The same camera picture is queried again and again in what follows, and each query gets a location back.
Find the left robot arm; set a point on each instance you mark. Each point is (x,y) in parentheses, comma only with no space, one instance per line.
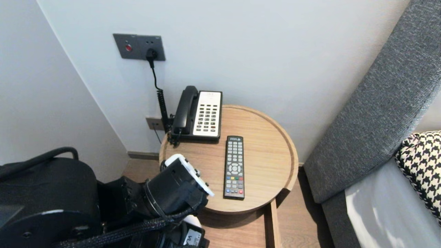
(44,193)

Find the grey wall socket plate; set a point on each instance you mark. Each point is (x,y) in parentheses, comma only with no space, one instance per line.
(151,44)

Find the white bed sheet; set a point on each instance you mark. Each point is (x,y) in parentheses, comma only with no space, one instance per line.
(386,213)

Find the thin black phone line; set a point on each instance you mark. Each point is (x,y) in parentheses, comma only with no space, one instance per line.
(157,135)

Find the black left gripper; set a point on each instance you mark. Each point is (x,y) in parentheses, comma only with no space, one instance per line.
(194,237)

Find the grey fabric headboard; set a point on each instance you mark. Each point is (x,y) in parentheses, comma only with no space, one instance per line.
(372,113)

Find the black white houndstooth pillow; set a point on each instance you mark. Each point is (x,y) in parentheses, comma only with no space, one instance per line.
(422,165)

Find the round wooden bedside table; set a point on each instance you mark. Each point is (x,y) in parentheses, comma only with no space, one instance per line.
(265,144)

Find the black TV remote control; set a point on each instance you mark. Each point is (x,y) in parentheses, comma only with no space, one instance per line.
(234,168)

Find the small grey wall jack plate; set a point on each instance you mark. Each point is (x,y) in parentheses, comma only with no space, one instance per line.
(153,123)

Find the curved front wooden drawer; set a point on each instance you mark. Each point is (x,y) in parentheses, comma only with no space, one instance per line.
(237,230)

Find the grey fabric bed frame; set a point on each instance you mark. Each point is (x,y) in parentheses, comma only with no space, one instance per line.
(339,224)

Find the grey switch plate red button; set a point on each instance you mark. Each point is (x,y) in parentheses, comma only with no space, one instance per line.
(126,45)

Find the black telephone handset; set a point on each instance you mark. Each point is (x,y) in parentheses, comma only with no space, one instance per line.
(184,109)

